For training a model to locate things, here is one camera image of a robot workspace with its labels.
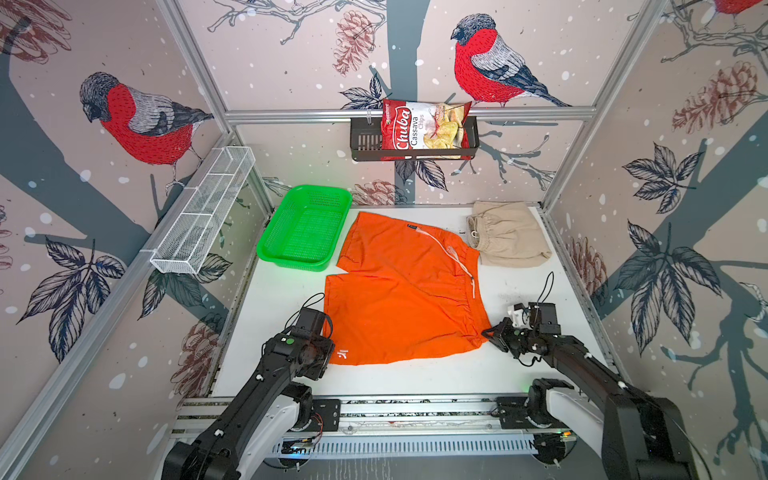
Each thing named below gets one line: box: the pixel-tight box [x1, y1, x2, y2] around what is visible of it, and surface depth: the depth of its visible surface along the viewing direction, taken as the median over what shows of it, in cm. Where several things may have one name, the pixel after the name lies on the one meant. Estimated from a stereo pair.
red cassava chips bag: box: [381, 99, 473, 161], surface depth 90 cm
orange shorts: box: [324, 212, 493, 366], surface depth 97 cm
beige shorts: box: [467, 201, 553, 268], surface depth 108 cm
